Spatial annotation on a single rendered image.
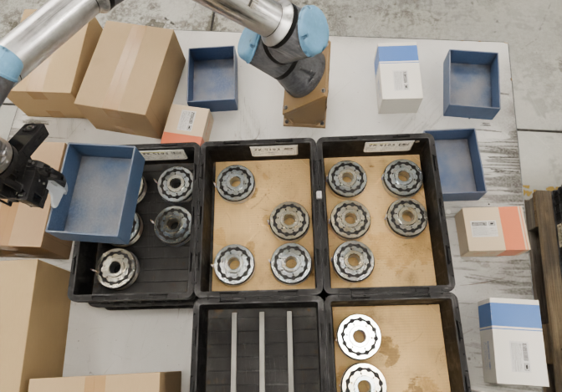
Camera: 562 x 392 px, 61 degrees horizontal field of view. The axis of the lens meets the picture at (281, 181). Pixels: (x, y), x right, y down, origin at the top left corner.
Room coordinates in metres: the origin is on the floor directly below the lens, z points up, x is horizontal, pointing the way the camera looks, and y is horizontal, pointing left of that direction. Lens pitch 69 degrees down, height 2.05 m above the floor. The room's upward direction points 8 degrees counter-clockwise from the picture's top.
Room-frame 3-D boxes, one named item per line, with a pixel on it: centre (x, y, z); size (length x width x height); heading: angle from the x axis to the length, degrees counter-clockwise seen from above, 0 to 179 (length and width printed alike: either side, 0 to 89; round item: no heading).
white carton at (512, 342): (-0.02, -0.52, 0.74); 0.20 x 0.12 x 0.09; 169
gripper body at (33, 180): (0.39, 0.48, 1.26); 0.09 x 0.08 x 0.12; 167
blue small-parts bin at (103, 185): (0.40, 0.39, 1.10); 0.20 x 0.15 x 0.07; 168
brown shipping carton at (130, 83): (0.89, 0.41, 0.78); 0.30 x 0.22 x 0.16; 161
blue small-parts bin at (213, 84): (0.89, 0.17, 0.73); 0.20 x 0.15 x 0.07; 175
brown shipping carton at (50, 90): (0.99, 0.65, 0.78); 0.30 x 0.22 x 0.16; 169
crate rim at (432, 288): (0.32, -0.23, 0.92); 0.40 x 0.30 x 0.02; 174
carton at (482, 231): (0.27, -0.55, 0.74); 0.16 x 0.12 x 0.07; 83
